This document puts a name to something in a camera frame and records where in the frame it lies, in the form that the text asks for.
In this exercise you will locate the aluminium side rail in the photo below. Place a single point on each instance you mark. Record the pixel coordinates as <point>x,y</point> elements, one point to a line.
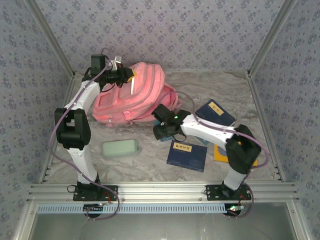
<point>271,125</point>
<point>53,150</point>

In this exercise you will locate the navy book with yellow label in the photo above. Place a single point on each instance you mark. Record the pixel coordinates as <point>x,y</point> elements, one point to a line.
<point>217,112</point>
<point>186,157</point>

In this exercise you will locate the aluminium mounting rail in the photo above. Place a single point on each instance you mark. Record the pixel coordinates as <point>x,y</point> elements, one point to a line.
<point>160,191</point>

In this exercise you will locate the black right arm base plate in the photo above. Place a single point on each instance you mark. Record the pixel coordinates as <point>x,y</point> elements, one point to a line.
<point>215,193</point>

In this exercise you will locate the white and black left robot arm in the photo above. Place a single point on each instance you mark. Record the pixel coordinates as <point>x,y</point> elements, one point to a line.
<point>82,162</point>

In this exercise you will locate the small black circuit board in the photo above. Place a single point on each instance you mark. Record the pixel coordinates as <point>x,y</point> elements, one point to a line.
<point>92,208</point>
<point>233,208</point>

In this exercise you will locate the aluminium frame post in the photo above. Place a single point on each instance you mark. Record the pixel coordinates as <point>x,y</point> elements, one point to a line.
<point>272,37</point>
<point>50,37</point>

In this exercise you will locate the yellow picture book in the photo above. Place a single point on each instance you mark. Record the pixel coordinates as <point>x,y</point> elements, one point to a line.
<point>220,153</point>

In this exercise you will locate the mint green pencil case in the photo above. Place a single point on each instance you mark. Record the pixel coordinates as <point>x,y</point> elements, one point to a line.
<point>118,148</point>

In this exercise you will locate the small teal notebook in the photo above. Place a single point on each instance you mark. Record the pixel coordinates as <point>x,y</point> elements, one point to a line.
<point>167,139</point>

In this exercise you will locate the grey metal sheet panel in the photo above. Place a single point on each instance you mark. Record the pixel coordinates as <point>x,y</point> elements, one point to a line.
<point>160,227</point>

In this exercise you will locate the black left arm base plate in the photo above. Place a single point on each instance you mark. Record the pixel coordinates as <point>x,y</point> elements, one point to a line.
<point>85,193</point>

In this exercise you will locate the pink student backpack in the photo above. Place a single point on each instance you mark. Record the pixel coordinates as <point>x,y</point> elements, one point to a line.
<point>130,105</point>

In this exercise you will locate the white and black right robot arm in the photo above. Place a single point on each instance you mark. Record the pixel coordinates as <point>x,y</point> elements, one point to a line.
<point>205,127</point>

